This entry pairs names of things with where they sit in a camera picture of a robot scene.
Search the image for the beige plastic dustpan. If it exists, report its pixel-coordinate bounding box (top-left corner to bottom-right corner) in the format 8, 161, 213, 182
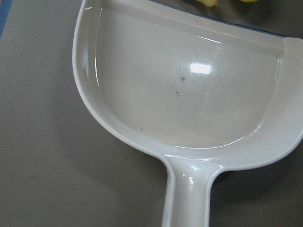
72, 0, 303, 227

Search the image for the tan ginger root toy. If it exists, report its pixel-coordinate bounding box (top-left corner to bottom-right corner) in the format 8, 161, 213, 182
197, 0, 219, 7

